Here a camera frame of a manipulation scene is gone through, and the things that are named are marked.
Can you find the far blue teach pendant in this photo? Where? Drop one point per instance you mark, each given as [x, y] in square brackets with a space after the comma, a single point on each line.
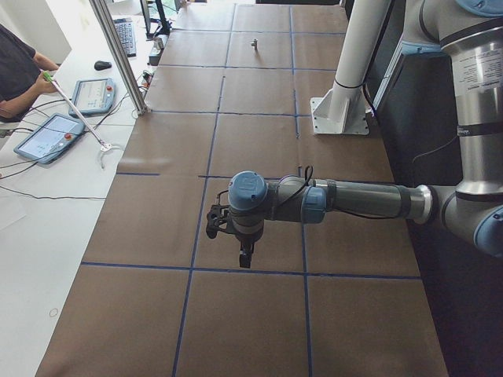
[94, 96]

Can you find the person in black shirt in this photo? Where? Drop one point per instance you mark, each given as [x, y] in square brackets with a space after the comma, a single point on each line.
[22, 80]

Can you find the chrome tee pipe fitting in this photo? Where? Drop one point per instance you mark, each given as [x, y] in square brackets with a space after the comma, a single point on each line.
[254, 43]

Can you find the long reacher grabber stick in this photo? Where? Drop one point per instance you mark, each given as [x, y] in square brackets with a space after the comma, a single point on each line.
[106, 148]

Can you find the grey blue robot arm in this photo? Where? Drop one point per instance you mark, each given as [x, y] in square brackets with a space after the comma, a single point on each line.
[470, 33]

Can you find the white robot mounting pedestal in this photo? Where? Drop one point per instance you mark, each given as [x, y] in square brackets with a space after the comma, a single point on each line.
[342, 109]

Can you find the aluminium frame post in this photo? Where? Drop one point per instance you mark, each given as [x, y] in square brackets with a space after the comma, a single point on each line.
[107, 26]

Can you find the blue teach pendant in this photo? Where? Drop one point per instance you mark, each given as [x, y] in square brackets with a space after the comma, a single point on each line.
[94, 96]
[50, 140]

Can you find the black monitor stand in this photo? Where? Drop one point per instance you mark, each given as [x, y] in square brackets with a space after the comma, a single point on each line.
[155, 25]

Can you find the black keyboard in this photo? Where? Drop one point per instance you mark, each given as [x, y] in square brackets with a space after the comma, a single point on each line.
[125, 30]

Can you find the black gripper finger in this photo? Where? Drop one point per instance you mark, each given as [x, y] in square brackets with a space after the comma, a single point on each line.
[245, 255]

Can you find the black computer mouse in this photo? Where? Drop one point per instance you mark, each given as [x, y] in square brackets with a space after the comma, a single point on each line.
[101, 65]

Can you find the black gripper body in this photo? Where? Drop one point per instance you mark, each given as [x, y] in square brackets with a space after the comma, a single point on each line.
[246, 239]

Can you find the near blue teach pendant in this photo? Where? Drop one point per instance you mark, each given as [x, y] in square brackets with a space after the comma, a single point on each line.
[50, 140]

